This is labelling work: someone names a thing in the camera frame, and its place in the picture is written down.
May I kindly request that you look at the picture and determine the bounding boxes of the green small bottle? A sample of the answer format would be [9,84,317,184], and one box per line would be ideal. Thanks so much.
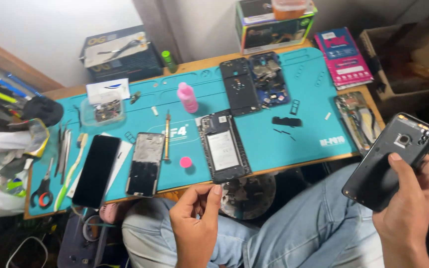
[161,50,179,74]

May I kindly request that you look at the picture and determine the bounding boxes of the black and red scissors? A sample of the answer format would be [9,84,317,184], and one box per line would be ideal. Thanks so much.
[30,157,54,208]

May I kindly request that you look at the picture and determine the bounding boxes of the green and white toothbrush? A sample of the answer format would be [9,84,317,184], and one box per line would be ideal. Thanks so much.
[53,133,89,212]

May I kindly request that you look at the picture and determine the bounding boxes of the black box with white packet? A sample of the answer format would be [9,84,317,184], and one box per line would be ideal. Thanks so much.
[79,25,164,83]

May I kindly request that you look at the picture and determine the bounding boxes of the black phone display screen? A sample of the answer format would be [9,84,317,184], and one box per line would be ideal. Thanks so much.
[71,134,122,209]

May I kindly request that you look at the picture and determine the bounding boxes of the white cable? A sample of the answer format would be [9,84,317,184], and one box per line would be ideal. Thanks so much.
[5,236,50,268]

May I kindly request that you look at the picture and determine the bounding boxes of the person's blue jeans legs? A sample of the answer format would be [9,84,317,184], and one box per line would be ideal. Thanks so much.
[121,163,386,268]

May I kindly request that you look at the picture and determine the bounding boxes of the round stained stool seat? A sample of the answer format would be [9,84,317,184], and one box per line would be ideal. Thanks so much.
[220,174,277,220]

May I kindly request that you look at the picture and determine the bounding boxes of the black phone middle frame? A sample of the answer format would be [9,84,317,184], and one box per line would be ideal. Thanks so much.
[219,57,262,117]

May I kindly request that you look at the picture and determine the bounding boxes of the black phone back cover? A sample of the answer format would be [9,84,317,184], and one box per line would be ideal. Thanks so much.
[341,112,429,213]

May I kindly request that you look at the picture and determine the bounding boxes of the pink plastic bottle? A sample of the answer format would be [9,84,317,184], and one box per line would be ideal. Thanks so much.
[177,82,199,114]

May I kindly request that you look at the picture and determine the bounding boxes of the blue phone with exposed board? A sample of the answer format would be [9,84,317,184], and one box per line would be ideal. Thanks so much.
[248,51,291,109]

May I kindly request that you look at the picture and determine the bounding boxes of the white card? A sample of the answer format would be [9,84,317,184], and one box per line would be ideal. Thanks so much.
[86,78,131,105]

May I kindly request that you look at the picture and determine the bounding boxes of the person's right hand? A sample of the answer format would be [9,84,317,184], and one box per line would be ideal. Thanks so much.
[372,153,429,243]

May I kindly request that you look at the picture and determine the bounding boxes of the cracked phone screen frame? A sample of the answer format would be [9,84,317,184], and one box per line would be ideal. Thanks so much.
[125,132,166,198]

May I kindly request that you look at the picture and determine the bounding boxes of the open phone with white battery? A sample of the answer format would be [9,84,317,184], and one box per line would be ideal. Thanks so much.
[197,109,252,184]

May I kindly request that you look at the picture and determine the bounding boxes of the gold precision screwdriver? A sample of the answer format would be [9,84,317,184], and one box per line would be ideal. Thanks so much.
[163,110,172,162]

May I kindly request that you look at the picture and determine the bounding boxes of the person's left hand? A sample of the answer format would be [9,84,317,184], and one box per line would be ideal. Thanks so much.
[169,184,224,262]

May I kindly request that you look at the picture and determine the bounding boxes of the set of metal tweezers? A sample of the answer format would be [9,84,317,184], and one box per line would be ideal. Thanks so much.
[54,122,72,185]

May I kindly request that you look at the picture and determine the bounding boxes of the teal repair mat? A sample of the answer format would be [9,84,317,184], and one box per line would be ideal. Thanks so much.
[28,47,360,217]

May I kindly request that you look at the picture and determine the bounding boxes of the grey device with cables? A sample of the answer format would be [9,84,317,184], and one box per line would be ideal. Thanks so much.
[57,208,108,268]

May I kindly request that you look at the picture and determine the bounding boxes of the brown cardboard box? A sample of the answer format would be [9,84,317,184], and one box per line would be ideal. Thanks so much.
[357,18,429,113]

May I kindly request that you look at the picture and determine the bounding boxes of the orange lidded plastic container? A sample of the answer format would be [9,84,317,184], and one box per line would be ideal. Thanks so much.
[271,0,312,21]

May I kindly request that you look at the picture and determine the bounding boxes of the clear container of small parts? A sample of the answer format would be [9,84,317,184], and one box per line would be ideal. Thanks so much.
[80,93,126,127]

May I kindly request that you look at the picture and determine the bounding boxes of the disassembled phone with cables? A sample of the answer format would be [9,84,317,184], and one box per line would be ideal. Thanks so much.
[334,91,383,155]

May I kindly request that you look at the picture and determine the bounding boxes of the heap of bags and tools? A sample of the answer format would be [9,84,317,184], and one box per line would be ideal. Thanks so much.
[0,72,65,219]

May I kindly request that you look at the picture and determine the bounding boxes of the stack of pink packets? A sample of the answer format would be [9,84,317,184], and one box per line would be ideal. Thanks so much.
[314,26,375,91]

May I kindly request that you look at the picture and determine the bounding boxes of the pink slipper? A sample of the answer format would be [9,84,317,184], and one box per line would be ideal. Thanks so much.
[99,201,134,225]

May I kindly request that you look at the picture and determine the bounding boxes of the black plastic phone cover piece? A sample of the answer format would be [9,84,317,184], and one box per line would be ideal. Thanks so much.
[272,116,303,128]

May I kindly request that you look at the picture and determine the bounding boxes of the colourful printed cardboard box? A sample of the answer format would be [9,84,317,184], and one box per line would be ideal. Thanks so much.
[235,0,318,56]

